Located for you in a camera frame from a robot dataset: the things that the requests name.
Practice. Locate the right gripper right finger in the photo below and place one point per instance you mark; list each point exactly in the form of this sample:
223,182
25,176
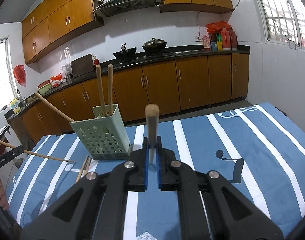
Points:
210,207

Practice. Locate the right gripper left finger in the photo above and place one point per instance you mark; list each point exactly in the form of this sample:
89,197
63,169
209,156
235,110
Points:
94,207

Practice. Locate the black kitchen countertop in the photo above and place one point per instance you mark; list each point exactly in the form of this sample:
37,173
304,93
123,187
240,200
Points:
179,51

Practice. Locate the person's left hand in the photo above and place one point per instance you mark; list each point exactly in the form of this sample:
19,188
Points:
3,198

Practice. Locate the yellow detergent bottle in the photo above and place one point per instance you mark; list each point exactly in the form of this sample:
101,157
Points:
15,106

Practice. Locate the left window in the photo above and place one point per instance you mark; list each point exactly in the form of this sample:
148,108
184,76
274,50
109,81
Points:
7,85

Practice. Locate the green perforated utensil holder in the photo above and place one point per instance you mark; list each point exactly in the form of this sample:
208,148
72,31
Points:
104,137

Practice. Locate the blue white striped tablecloth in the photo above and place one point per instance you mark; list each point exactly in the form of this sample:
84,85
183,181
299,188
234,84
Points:
258,149

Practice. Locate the green basin red lid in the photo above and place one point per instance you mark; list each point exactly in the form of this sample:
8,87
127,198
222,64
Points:
44,87

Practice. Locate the orange plastic bag on counter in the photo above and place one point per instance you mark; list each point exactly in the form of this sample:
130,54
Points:
56,80

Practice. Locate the dark wooden cutting board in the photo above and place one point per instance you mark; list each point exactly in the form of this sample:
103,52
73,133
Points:
82,66

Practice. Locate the lower wooden base cabinets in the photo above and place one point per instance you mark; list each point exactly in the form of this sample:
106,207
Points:
176,86

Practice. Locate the red sauce bottle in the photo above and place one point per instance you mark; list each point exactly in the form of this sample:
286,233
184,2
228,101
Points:
95,61

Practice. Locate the black wok left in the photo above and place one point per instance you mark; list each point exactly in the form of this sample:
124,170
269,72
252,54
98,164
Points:
125,54

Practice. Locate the gas stove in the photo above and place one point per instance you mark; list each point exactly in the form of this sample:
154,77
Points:
143,57

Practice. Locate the black wok with lid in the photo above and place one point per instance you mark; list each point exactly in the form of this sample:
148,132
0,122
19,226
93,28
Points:
155,46

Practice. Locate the red thermos bottles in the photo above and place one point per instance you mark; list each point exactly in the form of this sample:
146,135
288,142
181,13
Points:
229,39

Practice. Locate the colourful condiment boxes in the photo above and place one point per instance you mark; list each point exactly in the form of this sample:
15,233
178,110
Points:
212,42

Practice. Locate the red bag on thermoses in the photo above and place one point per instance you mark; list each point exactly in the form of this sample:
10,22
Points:
213,28

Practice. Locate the right barred window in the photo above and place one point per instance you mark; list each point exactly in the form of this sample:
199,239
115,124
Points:
284,22

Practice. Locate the red plastic bag on wall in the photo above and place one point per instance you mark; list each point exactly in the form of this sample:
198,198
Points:
20,75

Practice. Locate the upper wooden wall cabinets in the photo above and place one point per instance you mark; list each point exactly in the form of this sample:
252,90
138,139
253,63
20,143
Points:
54,22

